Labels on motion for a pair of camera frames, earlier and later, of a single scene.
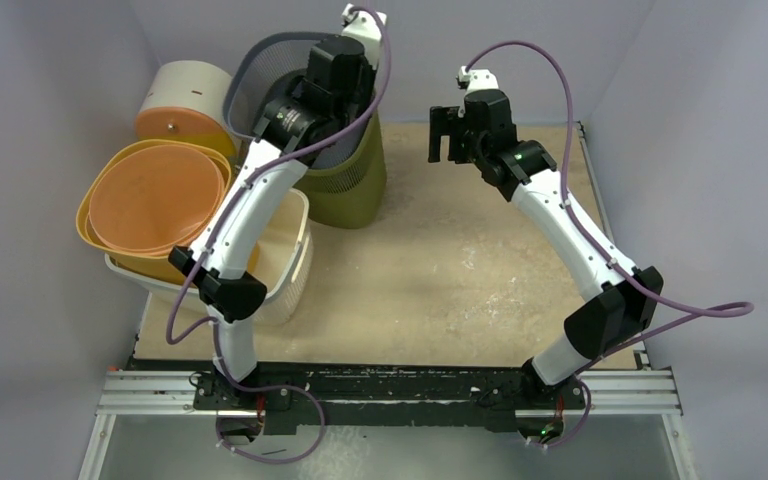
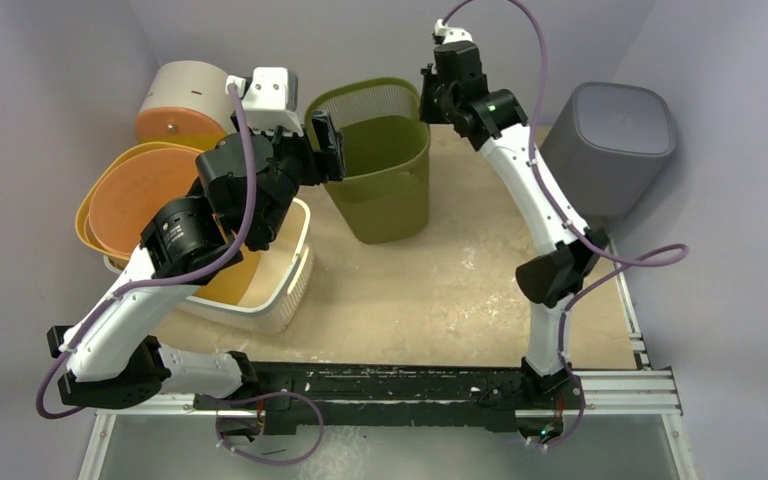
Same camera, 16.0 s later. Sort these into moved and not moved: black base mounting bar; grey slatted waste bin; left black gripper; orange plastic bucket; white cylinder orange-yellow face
Moved: grey slatted waste bin; left black gripper
Not moved: white cylinder orange-yellow face; orange plastic bucket; black base mounting bar
